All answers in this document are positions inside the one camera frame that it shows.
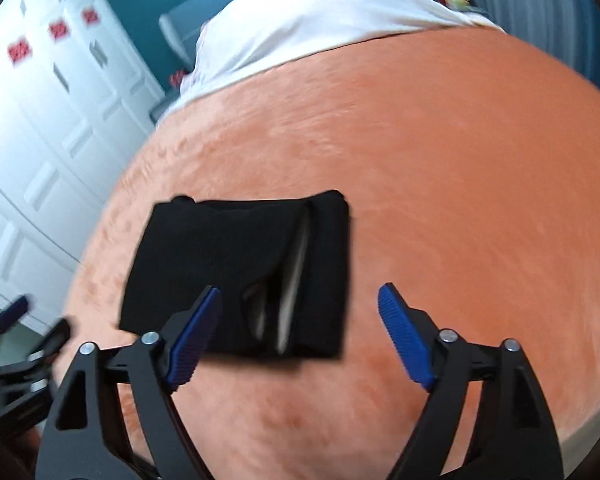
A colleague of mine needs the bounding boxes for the black pants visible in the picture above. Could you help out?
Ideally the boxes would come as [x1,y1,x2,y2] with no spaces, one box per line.
[119,190,350,360]

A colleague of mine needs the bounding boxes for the white wardrobe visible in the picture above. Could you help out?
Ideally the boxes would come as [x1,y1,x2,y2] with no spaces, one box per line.
[0,0,163,333]

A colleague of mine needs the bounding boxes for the left grey nightstand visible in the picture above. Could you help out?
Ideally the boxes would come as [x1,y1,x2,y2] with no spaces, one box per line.
[149,100,172,125]

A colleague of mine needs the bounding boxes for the orange velvet bed cover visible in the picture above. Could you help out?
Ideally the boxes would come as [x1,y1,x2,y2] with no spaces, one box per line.
[57,27,600,479]

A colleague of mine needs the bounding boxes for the red box on nightstand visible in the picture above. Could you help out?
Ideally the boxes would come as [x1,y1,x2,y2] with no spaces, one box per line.
[169,70,187,89]

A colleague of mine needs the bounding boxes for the white pillow sheet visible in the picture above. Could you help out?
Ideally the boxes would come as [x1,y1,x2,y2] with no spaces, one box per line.
[162,0,496,117]

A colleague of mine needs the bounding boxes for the grey-blue curtain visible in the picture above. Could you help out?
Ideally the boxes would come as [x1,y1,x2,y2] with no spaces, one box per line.
[475,0,600,89]

